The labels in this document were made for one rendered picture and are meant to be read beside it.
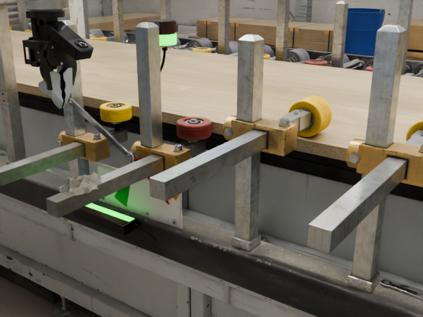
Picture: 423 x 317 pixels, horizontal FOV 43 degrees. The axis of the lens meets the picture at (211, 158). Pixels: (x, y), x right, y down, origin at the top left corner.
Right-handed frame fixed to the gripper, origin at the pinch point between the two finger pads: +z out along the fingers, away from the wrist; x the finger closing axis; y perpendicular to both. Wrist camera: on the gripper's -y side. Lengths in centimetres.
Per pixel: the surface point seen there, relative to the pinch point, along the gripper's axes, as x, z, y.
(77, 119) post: -7.3, 6.1, 4.4
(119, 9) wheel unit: -116, -8, 96
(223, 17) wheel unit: -115, -8, 35
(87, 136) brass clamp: -7.8, 10.3, 1.9
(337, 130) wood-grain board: -32, 5, -52
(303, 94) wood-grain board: -60, 5, -30
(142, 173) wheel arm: 1.2, 10.8, -24.3
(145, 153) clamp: -5.5, 9.7, -19.0
